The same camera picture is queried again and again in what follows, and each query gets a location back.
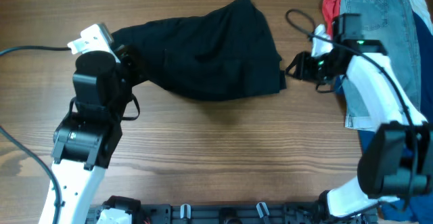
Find black mounting rail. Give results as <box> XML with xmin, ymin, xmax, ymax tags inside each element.
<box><xmin>85</xmin><ymin>202</ymin><xmax>378</xmax><ymax>224</ymax></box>

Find black shorts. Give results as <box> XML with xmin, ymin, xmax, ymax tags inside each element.
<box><xmin>112</xmin><ymin>0</ymin><xmax>286</xmax><ymax>101</ymax></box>

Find light denim shorts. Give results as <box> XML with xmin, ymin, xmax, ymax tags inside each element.
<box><xmin>340</xmin><ymin>0</ymin><xmax>427</xmax><ymax>131</ymax></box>

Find blue garment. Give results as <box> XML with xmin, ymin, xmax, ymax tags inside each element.
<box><xmin>333</xmin><ymin>10</ymin><xmax>433</xmax><ymax>223</ymax></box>

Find red garment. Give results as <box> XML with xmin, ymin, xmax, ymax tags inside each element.
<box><xmin>321</xmin><ymin>0</ymin><xmax>341</xmax><ymax>37</ymax></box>

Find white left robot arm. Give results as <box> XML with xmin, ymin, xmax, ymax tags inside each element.
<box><xmin>39</xmin><ymin>45</ymin><xmax>145</xmax><ymax>223</ymax></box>

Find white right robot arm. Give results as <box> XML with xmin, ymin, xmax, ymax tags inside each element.
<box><xmin>286</xmin><ymin>14</ymin><xmax>432</xmax><ymax>223</ymax></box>

